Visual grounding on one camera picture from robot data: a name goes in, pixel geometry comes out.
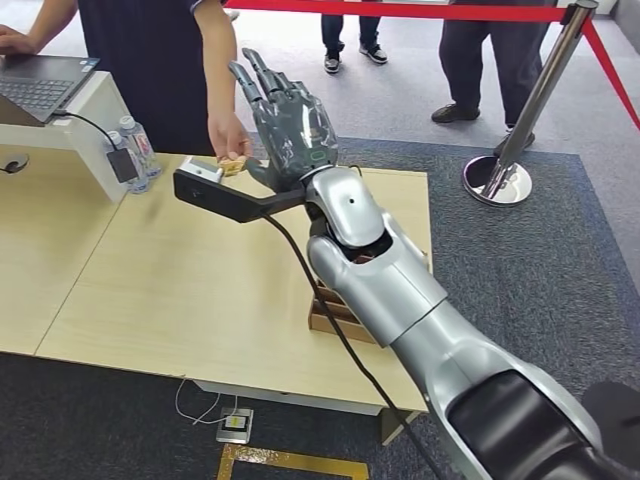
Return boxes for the person's left hand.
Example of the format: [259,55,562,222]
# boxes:
[207,109,254,164]

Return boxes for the person's right hand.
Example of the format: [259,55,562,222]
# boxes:
[0,25,38,56]

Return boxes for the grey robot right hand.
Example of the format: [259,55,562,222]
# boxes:
[228,47,340,195]

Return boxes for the gold brown card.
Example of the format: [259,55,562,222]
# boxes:
[218,155,248,178]

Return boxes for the person in white-soled sneakers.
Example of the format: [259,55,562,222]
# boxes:
[321,14,389,75]

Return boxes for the brown cardboard card holder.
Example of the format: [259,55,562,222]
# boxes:
[307,281,381,346]

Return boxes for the person in dark trousers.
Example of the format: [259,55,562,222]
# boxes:
[431,0,558,150]

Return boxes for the dark grey laptop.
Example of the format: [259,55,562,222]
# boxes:
[0,54,101,125]

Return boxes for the black round desk grommet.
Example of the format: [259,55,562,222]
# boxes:
[0,154,31,176]

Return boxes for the white laptop riser stand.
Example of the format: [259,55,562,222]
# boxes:
[0,71,132,204]

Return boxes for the black power adapter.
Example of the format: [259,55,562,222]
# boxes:
[106,147,140,185]

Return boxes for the long red barrier belt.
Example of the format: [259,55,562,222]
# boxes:
[225,0,566,26]

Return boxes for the metal floor socket box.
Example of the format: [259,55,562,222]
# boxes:
[216,407,254,445]

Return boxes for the chrome round stanchion base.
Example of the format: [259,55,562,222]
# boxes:
[463,155,533,208]

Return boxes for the grey blue rug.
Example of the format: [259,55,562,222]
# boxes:
[250,135,640,480]

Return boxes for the short red barrier belt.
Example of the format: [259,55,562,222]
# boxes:
[581,19,640,134]

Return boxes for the black round disc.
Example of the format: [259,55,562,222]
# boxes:
[582,380,640,472]

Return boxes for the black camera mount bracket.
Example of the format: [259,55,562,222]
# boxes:
[173,168,307,225]

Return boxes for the black laptop power cable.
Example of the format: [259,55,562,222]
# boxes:
[52,109,120,152]

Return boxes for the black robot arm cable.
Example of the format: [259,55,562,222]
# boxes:
[262,213,446,480]

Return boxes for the white desk frame beam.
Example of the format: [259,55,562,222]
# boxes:
[193,380,383,417]

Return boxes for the thin white cable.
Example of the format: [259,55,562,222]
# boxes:
[174,377,238,427]

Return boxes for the chrome stanchion post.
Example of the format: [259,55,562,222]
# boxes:
[482,1,598,199]

